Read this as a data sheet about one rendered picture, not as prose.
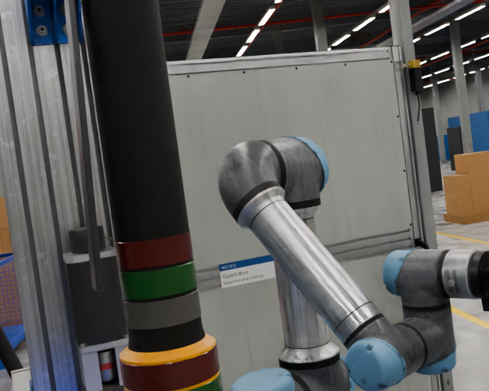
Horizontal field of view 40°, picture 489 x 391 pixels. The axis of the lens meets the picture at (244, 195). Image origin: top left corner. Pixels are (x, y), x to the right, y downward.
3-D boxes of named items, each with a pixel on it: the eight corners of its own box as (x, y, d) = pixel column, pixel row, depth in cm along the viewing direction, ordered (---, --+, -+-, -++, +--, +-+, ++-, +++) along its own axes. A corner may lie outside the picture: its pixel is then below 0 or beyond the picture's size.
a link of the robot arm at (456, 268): (460, 243, 106) (435, 260, 100) (488, 242, 102) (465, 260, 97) (469, 288, 107) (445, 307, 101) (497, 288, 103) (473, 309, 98)
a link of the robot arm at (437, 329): (387, 379, 106) (379, 310, 105) (424, 358, 114) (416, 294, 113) (433, 386, 100) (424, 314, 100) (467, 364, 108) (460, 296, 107)
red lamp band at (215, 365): (181, 397, 27) (176, 368, 27) (102, 389, 29) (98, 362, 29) (238, 362, 31) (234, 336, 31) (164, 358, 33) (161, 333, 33)
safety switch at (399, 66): (407, 122, 247) (400, 59, 245) (400, 124, 250) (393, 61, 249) (427, 120, 250) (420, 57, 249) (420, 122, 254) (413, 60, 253)
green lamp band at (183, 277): (165, 300, 28) (161, 271, 28) (105, 300, 29) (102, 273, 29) (212, 282, 30) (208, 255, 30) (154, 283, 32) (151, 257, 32)
